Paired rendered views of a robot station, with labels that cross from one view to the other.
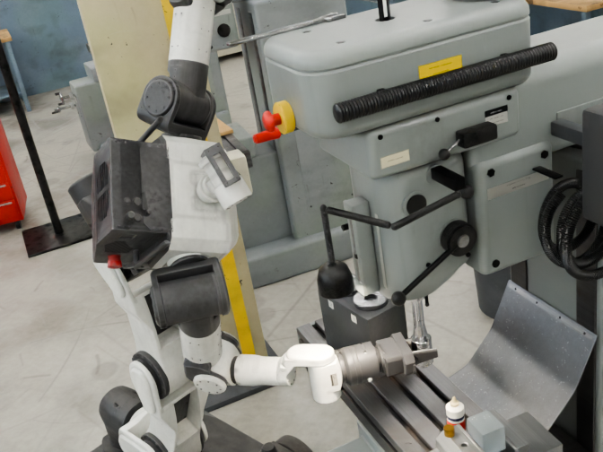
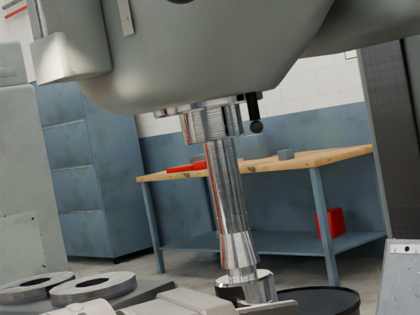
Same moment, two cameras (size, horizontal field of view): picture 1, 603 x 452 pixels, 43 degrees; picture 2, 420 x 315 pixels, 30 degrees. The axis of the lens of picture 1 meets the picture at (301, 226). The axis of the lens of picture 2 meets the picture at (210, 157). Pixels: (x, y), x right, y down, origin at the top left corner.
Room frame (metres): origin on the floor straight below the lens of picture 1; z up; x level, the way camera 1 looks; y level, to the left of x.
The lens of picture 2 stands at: (0.87, -0.02, 1.30)
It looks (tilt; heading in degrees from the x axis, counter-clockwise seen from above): 3 degrees down; 341
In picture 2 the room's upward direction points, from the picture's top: 10 degrees counter-clockwise
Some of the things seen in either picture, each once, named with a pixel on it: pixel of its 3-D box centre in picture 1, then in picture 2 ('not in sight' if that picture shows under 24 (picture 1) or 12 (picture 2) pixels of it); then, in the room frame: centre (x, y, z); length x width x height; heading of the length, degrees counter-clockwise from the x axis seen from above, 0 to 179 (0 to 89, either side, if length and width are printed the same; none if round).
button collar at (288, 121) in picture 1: (284, 117); not in sight; (1.36, 0.00, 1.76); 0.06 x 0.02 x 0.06; 19
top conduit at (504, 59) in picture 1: (449, 80); not in sight; (1.31, -0.30, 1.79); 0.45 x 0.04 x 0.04; 109
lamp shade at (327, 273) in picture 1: (334, 275); not in sight; (1.32, -0.05, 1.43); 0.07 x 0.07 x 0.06
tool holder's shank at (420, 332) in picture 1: (418, 316); (230, 205); (1.44, -0.22, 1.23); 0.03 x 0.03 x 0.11
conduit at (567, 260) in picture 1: (574, 221); not in sight; (1.34, -0.54, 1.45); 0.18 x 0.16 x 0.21; 109
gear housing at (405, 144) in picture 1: (415, 119); not in sight; (1.45, -0.26, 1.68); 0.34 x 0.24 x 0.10; 109
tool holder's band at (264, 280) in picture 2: (421, 338); (244, 282); (1.44, -0.22, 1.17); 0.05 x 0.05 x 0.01
